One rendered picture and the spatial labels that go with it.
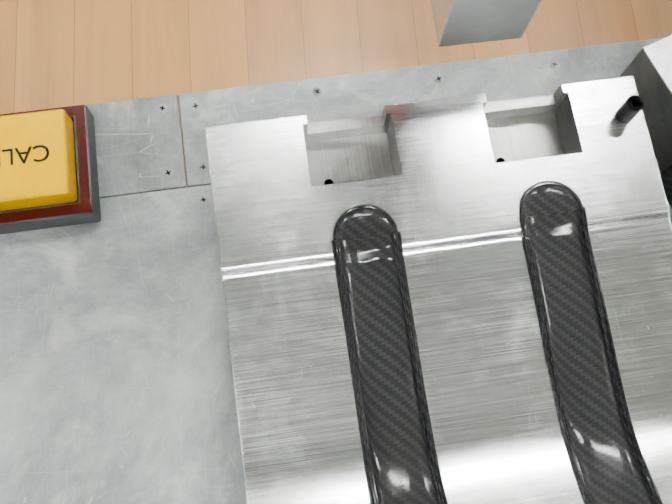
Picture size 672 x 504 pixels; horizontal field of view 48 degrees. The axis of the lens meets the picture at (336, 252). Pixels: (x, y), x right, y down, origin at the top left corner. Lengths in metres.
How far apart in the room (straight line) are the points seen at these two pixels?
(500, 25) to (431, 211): 0.11
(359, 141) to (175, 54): 0.17
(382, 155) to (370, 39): 0.14
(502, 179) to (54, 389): 0.31
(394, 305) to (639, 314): 0.14
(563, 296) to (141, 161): 0.30
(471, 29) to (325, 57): 0.16
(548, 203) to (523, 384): 0.11
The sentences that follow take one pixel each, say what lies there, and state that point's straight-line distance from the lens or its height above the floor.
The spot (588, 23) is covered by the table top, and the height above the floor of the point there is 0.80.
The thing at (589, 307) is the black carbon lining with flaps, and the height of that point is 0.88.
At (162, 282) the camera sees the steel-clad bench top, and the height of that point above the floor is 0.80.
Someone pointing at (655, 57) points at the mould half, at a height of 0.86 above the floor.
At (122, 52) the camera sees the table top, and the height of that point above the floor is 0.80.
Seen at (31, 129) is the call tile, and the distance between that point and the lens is 0.54.
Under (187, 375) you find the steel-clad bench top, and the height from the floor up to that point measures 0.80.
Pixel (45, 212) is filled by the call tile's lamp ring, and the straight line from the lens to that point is 0.53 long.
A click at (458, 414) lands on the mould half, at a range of 0.42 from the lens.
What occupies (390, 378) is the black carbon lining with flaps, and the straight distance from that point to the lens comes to 0.42.
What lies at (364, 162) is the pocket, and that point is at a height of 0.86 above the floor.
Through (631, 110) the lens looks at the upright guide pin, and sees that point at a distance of 0.47.
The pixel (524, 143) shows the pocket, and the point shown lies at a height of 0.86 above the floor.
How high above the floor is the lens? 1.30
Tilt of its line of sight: 75 degrees down
